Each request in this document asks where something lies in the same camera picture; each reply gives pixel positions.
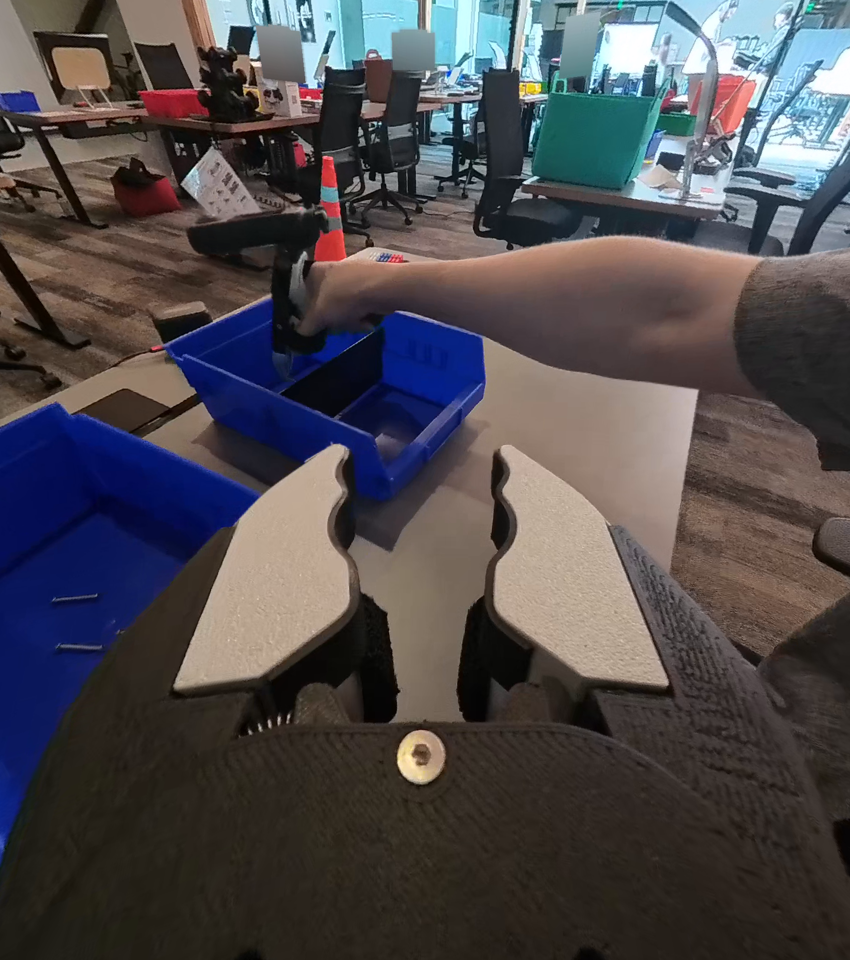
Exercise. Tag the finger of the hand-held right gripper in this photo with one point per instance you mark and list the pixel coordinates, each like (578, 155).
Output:
(286, 364)

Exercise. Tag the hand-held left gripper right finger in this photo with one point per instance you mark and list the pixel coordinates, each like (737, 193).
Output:
(567, 585)

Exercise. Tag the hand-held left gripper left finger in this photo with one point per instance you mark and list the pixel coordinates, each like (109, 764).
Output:
(275, 585)

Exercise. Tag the blue divided plastic bin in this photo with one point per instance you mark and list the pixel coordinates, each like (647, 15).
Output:
(425, 375)

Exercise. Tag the blue labelled plastic bin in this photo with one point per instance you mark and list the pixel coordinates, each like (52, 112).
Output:
(57, 540)

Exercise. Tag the person's right forearm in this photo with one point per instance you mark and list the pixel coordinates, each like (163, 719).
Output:
(545, 315)

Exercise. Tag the person's right hand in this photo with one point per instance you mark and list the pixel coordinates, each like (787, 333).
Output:
(346, 296)

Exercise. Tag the black bin divider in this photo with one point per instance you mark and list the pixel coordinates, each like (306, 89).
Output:
(335, 375)

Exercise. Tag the white instruction sheet sign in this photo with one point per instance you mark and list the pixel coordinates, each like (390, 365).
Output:
(218, 184)

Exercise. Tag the orange blue-striped traffic cone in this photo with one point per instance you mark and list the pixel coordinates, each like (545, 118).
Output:
(329, 217)

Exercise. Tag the red bag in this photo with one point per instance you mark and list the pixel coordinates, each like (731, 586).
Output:
(143, 193)

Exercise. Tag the white product box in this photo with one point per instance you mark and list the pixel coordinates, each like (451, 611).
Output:
(280, 97)

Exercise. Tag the black plastic tray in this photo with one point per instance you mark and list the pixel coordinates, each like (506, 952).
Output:
(387, 257)

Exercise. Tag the black robot toy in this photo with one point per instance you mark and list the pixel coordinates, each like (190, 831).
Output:
(226, 86)

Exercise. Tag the red plastic bin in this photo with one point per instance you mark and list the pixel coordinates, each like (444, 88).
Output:
(173, 103)

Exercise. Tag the black smartphone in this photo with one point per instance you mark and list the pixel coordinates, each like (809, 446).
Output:
(121, 411)

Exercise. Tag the long metal bolt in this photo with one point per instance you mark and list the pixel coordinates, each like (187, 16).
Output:
(79, 647)
(76, 598)

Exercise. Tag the white laptop stand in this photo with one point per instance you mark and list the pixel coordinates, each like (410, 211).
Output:
(94, 97)

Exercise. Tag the black framed beige board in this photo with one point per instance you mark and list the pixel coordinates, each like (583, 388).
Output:
(83, 71)

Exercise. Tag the blue storage bins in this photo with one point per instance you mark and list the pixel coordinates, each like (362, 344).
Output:
(16, 101)

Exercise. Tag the green fabric bin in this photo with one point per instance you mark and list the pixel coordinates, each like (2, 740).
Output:
(590, 139)

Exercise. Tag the silver gooseneck desk lamp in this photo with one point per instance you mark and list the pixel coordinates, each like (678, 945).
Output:
(710, 90)

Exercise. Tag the red basket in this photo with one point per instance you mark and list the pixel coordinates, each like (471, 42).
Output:
(725, 101)

